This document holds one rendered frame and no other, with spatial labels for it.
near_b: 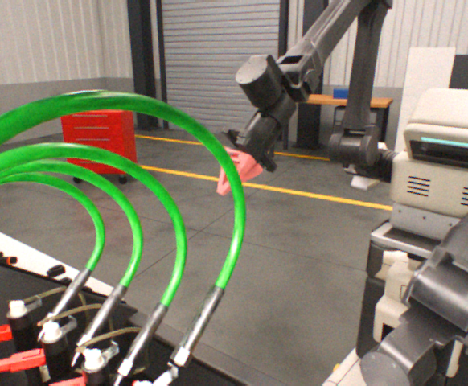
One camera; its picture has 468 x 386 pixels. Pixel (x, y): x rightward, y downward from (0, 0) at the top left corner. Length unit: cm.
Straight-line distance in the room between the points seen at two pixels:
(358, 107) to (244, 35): 620
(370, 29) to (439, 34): 542
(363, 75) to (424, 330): 68
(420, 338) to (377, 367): 5
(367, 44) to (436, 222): 46
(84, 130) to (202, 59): 350
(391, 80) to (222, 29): 302
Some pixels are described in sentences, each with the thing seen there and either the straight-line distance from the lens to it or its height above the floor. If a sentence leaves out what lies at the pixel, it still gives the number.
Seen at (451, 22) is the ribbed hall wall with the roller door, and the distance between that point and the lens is 645.
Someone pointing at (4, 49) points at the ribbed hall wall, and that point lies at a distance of 787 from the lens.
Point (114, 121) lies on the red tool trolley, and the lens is 453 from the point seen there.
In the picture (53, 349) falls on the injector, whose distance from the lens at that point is 54.
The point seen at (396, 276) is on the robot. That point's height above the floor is 89.
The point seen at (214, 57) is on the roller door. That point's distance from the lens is 742.
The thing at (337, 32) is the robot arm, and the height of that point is 150.
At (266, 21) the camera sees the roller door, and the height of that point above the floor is 199.
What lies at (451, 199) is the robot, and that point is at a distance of 103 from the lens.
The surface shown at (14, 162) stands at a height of 138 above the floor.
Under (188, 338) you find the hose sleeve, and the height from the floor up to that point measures 116.
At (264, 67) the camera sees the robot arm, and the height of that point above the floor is 144.
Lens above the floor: 146
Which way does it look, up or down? 21 degrees down
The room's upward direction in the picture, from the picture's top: straight up
